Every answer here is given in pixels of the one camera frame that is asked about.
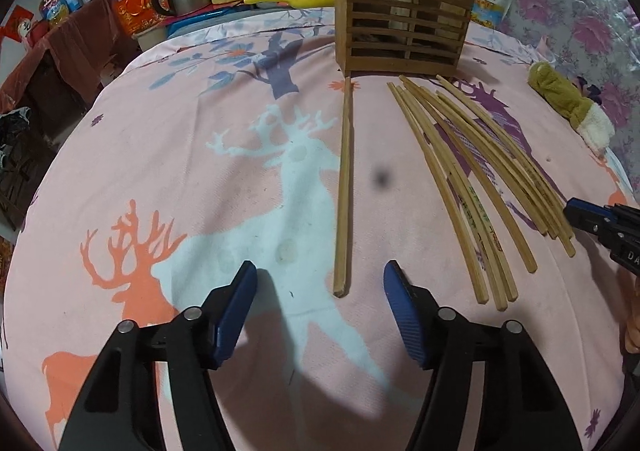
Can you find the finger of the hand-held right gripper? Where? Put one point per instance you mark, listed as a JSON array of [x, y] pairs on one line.
[[585, 211]]

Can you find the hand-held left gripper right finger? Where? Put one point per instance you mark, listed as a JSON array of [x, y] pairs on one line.
[[405, 321]]

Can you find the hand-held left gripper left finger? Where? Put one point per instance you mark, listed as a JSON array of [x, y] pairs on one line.
[[235, 321]]

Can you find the bundle of wooden chopsticks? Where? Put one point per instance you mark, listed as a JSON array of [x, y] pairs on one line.
[[467, 191]]

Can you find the long wooden chopstick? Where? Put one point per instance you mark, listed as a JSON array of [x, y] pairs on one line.
[[341, 211], [348, 181]]

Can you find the wooden chopstick holder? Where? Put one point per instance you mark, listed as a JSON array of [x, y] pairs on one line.
[[400, 16]]

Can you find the person's right hand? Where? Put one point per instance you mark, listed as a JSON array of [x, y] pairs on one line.
[[634, 331]]

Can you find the pink deer printed blanket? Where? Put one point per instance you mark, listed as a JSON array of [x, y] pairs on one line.
[[200, 231]]

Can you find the olive green plush glove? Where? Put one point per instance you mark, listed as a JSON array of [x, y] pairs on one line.
[[570, 103]]

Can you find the dark clothes pile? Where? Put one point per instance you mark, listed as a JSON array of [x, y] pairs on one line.
[[14, 120]]

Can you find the blue plastic tray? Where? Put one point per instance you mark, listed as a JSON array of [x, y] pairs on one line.
[[200, 20]]

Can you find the red cloth covered table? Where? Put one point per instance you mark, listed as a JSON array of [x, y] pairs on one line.
[[75, 46]]

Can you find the red orange gift box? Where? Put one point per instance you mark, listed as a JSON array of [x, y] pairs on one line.
[[137, 13]]

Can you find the yellow plastic ladle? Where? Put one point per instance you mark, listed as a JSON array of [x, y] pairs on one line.
[[280, 0]]

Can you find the yellow oil bottle blue label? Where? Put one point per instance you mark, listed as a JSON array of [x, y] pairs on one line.
[[52, 6]]

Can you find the red diamond paper decoration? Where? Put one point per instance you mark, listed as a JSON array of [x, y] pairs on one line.
[[15, 23]]

